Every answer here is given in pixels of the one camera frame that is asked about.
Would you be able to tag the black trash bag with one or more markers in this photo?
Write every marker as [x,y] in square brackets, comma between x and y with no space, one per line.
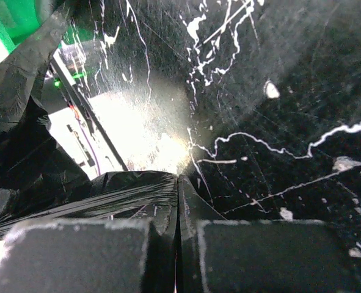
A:
[39,181]

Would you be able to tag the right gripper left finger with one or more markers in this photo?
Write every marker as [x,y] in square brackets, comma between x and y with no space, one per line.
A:
[118,235]

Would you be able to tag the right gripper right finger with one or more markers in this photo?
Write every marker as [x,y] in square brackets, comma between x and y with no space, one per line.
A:
[219,255]

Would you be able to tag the green vegetable basket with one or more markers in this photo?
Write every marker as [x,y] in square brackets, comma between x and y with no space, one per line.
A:
[38,25]

